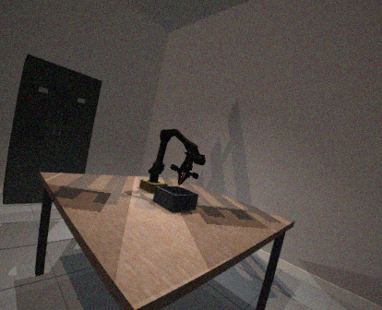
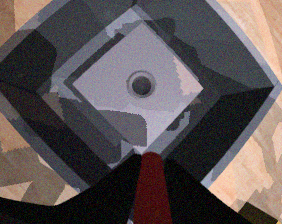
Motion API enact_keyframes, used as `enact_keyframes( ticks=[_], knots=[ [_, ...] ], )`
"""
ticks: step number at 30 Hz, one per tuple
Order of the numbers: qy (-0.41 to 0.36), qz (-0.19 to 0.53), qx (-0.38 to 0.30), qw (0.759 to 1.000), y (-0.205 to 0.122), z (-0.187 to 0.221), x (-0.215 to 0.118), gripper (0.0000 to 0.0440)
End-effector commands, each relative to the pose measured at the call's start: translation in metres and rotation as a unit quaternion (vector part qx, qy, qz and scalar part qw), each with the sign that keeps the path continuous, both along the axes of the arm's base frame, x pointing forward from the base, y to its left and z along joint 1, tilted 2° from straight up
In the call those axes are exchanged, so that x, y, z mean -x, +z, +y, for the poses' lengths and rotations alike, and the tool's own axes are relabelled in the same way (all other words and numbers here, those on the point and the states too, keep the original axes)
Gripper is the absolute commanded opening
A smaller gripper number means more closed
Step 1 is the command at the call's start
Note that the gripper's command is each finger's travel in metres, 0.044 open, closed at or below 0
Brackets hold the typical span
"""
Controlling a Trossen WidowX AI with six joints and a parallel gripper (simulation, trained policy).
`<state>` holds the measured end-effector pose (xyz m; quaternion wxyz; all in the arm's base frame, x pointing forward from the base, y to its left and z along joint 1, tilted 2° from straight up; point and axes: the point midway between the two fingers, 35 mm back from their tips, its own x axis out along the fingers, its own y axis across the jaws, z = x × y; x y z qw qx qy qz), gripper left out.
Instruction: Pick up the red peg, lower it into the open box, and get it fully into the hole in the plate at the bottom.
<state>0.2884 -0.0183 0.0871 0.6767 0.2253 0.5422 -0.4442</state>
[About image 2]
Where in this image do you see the dark red peg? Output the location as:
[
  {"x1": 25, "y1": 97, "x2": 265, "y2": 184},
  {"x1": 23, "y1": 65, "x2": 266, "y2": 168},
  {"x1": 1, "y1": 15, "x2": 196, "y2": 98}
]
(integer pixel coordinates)
[{"x1": 133, "y1": 151, "x2": 172, "y2": 224}]

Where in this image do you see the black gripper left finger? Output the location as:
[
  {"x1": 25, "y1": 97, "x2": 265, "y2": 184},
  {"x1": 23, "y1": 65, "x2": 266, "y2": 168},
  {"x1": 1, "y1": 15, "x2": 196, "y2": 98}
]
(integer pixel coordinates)
[{"x1": 0, "y1": 153, "x2": 141, "y2": 224}]

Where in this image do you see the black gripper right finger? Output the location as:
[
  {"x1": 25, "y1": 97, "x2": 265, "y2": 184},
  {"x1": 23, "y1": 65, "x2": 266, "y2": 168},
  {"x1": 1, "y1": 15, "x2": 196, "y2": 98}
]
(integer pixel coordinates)
[{"x1": 164, "y1": 159, "x2": 251, "y2": 224}]

